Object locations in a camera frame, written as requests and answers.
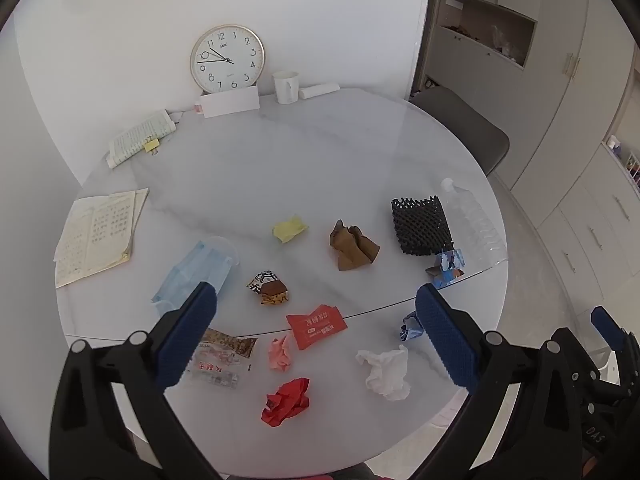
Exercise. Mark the blue crumpled wrapper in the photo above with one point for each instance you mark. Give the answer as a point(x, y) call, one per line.
point(410, 329)

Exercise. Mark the clear brown snack wrapper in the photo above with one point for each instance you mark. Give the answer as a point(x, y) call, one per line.
point(225, 355)

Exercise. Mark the brown crumpled paper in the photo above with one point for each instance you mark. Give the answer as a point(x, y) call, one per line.
point(352, 246)

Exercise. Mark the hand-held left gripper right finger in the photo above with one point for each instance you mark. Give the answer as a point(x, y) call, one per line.
point(447, 342)

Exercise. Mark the white cup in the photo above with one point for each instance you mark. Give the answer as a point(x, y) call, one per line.
point(286, 87)

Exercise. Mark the folded open book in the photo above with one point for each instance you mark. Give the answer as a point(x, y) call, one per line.
point(141, 136)

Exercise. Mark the small red white item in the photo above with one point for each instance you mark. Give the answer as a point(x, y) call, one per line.
point(198, 108)

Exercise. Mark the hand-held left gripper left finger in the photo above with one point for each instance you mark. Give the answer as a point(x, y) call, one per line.
point(187, 335)

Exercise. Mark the yellow crumpled paper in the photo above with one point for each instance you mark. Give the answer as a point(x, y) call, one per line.
point(290, 228)

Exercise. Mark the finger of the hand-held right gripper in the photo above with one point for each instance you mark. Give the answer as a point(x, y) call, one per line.
point(586, 360)
point(607, 325)

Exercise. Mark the white rolled paper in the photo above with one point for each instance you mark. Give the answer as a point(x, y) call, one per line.
point(319, 91)

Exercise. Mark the clear plastic bottle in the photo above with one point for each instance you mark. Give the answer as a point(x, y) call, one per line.
point(472, 222)

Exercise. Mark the clear plastic bag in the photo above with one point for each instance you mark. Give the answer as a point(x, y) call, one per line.
point(502, 40)

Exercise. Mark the pink paper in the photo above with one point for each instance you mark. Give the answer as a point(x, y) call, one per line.
point(280, 354)

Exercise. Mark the yellow sticky note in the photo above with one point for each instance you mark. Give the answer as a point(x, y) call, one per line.
point(151, 146)

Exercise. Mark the tall grey wall cabinet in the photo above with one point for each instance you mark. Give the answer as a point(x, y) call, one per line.
point(550, 100)

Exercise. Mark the black foam net sleeve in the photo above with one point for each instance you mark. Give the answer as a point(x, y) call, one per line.
point(421, 227)

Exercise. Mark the blue face mask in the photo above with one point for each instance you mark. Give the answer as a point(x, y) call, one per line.
point(197, 272)

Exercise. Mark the white paper card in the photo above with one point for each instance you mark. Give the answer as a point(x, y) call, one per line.
point(231, 102)

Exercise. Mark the blue snack wrapper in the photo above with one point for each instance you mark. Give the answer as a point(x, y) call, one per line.
point(447, 270)

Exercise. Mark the round white wall clock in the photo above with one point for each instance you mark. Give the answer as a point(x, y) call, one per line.
point(227, 59)

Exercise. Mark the red paper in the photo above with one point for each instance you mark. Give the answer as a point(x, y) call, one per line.
point(286, 402)

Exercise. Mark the grey drawer cabinet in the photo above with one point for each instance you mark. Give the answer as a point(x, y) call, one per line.
point(590, 240)

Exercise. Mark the open cream notebook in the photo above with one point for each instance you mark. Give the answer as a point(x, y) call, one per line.
point(97, 237)

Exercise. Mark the brown candy wrapper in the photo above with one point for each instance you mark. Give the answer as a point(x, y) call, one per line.
point(270, 290)

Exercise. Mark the white crumpled tissue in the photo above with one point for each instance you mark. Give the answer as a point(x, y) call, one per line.
point(386, 372)

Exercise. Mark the red flat packet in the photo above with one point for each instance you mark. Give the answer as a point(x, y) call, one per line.
point(316, 329)

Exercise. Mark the grey chair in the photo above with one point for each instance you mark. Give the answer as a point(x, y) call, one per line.
point(465, 125)

